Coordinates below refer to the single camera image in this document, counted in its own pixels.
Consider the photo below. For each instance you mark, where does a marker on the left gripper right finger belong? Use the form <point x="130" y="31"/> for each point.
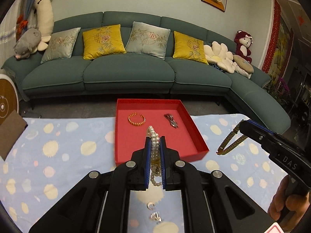
<point x="163" y="163"/>

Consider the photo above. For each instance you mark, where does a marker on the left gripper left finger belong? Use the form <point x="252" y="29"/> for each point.
<point x="147" y="154"/>

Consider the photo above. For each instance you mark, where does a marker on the gold bangle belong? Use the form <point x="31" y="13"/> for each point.
<point x="136" y="119"/>

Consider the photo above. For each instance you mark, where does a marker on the silver wristwatch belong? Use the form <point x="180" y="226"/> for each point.
<point x="171" y="120"/>

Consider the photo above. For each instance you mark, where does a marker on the right hand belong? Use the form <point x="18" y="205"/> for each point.
<point x="296" y="203"/>

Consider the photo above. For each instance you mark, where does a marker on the red tray box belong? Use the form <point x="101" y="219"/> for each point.
<point x="186" y="139"/>

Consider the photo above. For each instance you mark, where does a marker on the small gold c earring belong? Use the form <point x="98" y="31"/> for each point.
<point x="151" y="205"/>

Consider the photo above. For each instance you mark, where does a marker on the blue patterned tablecloth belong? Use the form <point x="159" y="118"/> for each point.
<point x="52" y="155"/>

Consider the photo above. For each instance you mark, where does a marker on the yellow cushion right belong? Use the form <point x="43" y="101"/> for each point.
<point x="187" y="47"/>

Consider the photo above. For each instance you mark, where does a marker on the yellow cushion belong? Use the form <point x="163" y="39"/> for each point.
<point x="103" y="41"/>
<point x="187" y="47"/>

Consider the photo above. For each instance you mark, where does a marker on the grey-blue cushion centre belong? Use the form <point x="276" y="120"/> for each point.
<point x="148" y="39"/>

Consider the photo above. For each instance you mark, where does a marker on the grey-blue cushion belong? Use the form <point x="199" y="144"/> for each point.
<point x="61" y="45"/>
<point x="148" y="39"/>

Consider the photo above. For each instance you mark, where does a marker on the white flower cushion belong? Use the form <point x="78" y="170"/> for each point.
<point x="219" y="55"/>

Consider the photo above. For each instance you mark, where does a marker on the round beige cushion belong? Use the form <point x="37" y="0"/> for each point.
<point x="243" y="64"/>

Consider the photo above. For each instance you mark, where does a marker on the teal sectional sofa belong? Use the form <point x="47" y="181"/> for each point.
<point x="142" y="73"/>

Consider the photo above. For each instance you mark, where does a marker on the yellow cushion left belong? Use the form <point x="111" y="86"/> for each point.
<point x="103" y="41"/>

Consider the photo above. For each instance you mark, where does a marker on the red monkey plush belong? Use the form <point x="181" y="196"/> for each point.
<point x="243" y="42"/>

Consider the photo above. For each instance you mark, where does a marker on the grey-blue cushion left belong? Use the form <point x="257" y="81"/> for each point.
<point x="61" y="45"/>

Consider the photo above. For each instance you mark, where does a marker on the brown cardboard piece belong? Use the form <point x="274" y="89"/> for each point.
<point x="11" y="129"/>

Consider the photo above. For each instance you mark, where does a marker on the white round wooden device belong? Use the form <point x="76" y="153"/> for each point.
<point x="8" y="97"/>

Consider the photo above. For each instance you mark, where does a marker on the grey pig plush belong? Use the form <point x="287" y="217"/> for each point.
<point x="27" y="44"/>

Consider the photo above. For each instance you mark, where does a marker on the white cow plush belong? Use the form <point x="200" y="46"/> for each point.
<point x="45" y="21"/>

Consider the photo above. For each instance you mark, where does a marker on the red tassel ornament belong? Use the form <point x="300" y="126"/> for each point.
<point x="21" y="24"/>

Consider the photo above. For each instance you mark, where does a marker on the blue curtain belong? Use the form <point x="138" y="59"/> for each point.
<point x="32" y="0"/>

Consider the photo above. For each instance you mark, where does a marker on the red wall banner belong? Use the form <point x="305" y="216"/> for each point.
<point x="272" y="38"/>

